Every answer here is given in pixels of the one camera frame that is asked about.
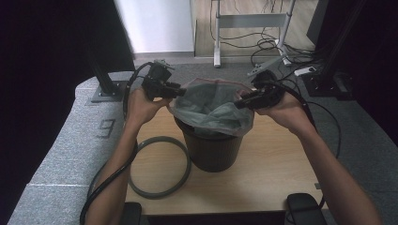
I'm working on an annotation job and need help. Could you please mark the black floor cable loop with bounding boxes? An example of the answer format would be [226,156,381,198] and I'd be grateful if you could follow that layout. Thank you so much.
[304,100,342,159]

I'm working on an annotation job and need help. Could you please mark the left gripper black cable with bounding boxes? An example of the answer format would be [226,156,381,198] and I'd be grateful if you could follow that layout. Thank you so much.
[79,61,157,225]

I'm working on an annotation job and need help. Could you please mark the dark green trash bin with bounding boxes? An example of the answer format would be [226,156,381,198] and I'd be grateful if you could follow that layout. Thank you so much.
[173,116,246,173]

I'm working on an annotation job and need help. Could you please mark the black metal stand with base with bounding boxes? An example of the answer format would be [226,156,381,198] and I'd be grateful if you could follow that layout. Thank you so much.
[301,0,369,101]
[84,46,130,103]

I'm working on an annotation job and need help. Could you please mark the person's right hand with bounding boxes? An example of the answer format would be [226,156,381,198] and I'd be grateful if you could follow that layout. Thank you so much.
[254,91,314,138]

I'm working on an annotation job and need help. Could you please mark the light grey floor mat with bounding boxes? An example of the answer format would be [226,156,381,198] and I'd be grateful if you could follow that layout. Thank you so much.
[8,70,135,225]

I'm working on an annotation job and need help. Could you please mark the dark green bin rim ring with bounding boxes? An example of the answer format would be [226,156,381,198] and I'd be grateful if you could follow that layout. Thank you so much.
[128,135,192,200]

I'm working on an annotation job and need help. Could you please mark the black curtain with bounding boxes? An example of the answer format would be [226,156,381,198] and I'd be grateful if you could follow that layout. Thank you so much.
[308,0,398,148]
[0,0,136,219]

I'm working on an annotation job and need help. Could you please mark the black chair armrest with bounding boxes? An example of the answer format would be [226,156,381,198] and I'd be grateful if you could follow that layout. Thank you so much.
[286,192,329,225]
[120,202,144,225]

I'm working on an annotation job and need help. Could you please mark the white power strip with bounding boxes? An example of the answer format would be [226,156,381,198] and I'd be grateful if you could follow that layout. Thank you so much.
[294,66,317,77]

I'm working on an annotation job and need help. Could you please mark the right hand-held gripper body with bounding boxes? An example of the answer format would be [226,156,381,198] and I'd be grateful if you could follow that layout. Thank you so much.
[247,54,286,110]

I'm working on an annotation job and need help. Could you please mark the tangle of black floor cables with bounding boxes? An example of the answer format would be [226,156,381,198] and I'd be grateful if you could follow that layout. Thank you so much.
[209,0,318,90]

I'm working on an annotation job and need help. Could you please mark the white metal desk frame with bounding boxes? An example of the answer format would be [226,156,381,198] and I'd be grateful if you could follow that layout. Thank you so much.
[213,0,297,68]

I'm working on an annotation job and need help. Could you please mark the grey plastic trash bag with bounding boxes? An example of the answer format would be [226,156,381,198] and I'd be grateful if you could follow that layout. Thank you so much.
[167,78,255,138]

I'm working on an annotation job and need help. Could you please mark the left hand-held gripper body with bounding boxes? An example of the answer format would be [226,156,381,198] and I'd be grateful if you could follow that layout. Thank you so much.
[141,59,176,101]

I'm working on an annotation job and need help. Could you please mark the person's left hand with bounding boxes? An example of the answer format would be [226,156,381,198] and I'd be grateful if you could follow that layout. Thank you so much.
[126,86,173,128]

